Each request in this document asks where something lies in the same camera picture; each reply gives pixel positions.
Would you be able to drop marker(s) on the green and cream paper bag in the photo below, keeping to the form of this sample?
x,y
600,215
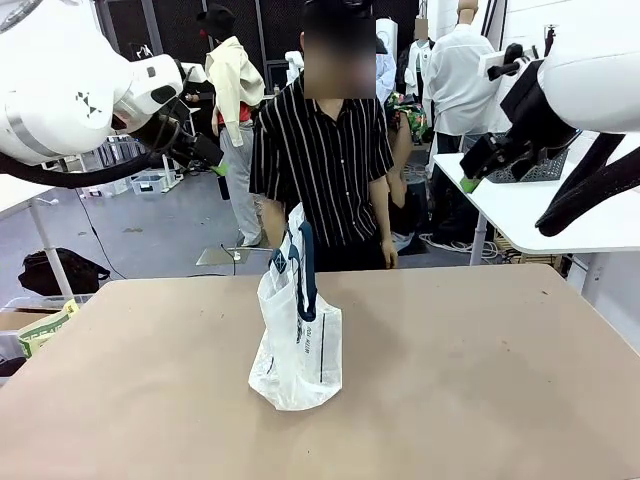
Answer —
x,y
42,330

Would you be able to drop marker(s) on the large white side table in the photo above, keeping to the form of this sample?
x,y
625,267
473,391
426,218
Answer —
x,y
520,210

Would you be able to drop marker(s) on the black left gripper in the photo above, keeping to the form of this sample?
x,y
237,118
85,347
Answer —
x,y
192,147

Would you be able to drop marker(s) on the small white background robot arm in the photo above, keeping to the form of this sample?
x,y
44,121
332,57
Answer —
x,y
295,62

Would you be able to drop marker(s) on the white translucent shopping bag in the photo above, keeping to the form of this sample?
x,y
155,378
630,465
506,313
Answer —
x,y
295,350

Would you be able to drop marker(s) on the floral patterned garment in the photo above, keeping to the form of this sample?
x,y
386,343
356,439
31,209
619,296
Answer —
x,y
410,112

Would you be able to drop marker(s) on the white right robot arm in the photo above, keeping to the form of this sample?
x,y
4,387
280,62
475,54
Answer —
x,y
590,65

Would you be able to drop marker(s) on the mannequin in white shirt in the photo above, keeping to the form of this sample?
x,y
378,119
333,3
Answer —
x,y
457,75

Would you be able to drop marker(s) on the black bag on floor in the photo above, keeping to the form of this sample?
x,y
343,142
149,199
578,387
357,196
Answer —
x,y
60,272

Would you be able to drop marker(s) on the person's left forearm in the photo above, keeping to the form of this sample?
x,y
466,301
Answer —
x,y
382,210

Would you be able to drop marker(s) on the dark grey plastic basket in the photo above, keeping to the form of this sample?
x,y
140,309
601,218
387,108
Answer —
x,y
545,170

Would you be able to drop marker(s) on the person's right forearm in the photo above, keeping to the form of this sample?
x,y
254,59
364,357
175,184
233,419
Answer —
x,y
273,222

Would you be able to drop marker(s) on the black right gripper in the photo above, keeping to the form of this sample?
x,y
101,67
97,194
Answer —
x,y
530,115

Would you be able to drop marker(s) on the mannequin with cream jacket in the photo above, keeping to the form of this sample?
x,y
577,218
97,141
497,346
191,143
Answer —
x,y
235,100

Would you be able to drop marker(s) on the person in striped black shirt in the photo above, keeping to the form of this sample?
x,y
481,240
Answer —
x,y
325,165

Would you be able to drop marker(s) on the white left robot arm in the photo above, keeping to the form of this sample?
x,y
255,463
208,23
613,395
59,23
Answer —
x,y
60,85

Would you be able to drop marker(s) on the bystander with blurred face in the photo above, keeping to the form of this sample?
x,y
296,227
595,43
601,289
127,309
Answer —
x,y
420,55

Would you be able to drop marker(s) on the person's left hand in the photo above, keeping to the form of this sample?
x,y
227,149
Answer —
x,y
390,254

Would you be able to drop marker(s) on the clear plastic storage box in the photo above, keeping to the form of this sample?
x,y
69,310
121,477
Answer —
x,y
147,182

